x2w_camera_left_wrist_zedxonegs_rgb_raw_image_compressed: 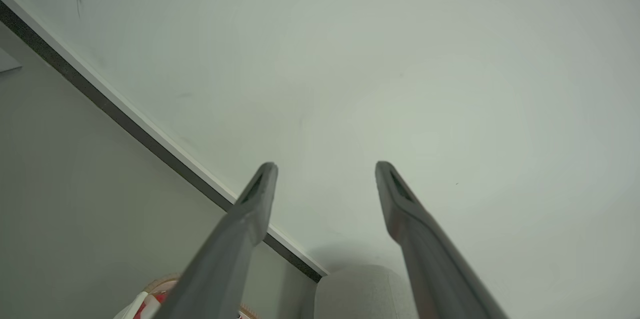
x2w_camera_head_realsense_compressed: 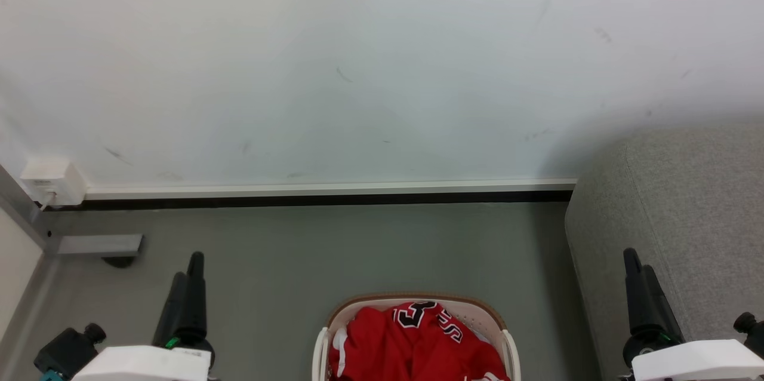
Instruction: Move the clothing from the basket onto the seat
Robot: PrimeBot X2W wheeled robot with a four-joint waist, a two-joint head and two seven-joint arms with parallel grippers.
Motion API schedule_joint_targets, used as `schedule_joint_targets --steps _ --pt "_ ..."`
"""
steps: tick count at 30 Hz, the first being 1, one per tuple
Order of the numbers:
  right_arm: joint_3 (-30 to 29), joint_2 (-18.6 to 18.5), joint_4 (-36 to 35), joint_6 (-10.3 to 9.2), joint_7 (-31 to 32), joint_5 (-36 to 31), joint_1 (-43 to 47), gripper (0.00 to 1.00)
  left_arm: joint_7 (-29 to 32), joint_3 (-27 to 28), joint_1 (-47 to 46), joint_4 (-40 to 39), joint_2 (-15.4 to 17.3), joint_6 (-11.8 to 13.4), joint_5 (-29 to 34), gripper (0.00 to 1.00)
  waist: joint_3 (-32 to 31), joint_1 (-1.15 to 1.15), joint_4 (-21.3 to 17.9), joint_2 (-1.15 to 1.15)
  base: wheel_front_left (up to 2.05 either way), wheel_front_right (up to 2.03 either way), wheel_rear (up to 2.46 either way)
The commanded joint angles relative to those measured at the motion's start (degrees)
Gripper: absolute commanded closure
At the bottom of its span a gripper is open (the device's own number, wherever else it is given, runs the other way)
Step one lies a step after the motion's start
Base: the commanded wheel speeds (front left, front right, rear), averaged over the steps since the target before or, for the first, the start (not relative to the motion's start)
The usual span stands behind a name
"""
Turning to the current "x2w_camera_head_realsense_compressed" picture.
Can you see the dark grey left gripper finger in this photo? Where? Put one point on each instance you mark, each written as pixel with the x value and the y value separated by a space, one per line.
pixel 173 306
pixel 197 297

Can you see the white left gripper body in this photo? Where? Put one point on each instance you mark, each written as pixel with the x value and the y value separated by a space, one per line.
pixel 143 364

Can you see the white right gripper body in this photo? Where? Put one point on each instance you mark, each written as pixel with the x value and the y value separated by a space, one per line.
pixel 698 362

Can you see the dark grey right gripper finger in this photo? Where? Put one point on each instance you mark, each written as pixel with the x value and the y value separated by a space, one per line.
pixel 634 294
pixel 659 306

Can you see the grey fabric sofa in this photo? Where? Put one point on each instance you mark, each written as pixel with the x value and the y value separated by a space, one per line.
pixel 680 202

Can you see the red jersey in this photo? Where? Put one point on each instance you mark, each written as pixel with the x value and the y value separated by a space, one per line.
pixel 412 348

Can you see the white laundry basket brown rim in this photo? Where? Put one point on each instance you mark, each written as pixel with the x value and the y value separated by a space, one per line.
pixel 484 316

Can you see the white baseboard with black strip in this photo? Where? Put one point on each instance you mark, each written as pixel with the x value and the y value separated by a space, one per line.
pixel 328 193

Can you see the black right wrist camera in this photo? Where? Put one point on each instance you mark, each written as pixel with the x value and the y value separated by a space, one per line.
pixel 751 328

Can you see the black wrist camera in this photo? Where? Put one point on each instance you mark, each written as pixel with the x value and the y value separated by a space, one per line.
pixel 751 328
pixel 67 350

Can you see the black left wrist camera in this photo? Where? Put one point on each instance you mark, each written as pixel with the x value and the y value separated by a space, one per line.
pixel 67 350

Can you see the grey metal floor bracket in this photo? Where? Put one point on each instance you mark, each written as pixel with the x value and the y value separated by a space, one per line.
pixel 98 245

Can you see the white wall socket box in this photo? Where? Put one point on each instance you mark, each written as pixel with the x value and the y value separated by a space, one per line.
pixel 52 178

